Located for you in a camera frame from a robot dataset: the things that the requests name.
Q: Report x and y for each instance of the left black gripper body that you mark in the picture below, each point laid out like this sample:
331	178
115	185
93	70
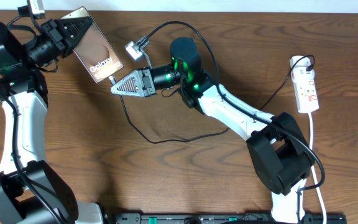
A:
49	45

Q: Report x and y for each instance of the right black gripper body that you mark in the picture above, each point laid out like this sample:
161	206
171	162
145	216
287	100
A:
162	76

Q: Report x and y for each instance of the Galaxy S25 Ultra smartphone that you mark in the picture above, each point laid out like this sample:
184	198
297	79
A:
94	51

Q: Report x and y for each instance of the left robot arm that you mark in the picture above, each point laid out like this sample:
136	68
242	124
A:
30	190

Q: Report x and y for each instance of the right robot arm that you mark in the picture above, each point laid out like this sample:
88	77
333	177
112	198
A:
279	152

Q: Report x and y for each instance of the white power strip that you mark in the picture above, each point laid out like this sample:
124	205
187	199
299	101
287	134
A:
302	75

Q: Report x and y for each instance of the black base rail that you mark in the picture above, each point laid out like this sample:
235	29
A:
251	217

